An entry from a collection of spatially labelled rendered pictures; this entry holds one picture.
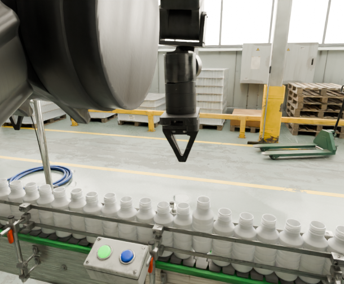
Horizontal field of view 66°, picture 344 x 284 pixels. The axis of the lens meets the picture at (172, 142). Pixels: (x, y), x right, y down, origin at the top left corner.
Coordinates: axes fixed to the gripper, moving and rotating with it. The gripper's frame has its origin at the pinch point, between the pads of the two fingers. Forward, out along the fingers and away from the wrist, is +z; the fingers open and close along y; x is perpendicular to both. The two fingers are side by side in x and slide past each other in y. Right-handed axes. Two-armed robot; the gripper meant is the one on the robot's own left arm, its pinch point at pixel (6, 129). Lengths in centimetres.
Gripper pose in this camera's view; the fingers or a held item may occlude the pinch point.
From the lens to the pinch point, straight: 76.0
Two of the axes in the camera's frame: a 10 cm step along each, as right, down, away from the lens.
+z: -0.1, 9.5, 3.1
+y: -2.6, 3.0, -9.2
